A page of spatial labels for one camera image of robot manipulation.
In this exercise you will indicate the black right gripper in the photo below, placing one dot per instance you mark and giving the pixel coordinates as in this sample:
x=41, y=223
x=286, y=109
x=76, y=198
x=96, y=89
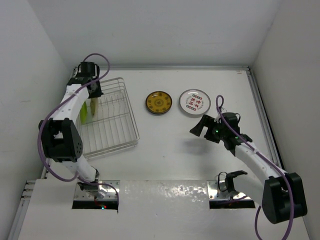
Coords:
x=207, y=121

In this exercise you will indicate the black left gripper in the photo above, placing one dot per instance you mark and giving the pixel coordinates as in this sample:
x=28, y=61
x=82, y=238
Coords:
x=98, y=92

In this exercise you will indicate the beige plate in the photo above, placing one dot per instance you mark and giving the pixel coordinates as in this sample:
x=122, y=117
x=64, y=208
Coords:
x=94, y=106

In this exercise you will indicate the large white plate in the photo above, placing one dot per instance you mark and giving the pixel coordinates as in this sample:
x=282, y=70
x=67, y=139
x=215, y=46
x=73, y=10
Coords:
x=194, y=102

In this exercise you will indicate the lime green plate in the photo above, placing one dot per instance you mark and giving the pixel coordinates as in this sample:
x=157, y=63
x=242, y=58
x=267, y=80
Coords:
x=83, y=113

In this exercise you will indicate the yellow plate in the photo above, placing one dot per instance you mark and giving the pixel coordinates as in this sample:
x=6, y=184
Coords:
x=158, y=102

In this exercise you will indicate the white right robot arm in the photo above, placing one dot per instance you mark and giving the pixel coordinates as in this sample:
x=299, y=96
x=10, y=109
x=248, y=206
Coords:
x=279, y=193

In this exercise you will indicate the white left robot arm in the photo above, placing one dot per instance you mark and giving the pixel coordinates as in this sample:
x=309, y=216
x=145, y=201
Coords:
x=59, y=138

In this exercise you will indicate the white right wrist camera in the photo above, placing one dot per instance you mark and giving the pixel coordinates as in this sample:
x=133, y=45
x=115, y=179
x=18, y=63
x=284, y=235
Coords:
x=222, y=111

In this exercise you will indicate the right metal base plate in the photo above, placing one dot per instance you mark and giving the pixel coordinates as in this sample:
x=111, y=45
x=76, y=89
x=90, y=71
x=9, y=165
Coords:
x=215, y=194

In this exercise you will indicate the metal base plate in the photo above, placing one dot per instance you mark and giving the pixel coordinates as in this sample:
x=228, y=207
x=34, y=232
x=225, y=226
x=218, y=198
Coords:
x=104, y=191
x=215, y=194

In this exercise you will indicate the metal wire dish rack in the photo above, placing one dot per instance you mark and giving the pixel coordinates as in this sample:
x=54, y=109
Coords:
x=112, y=127

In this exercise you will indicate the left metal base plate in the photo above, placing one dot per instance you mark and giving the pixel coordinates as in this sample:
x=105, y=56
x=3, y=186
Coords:
x=104, y=191

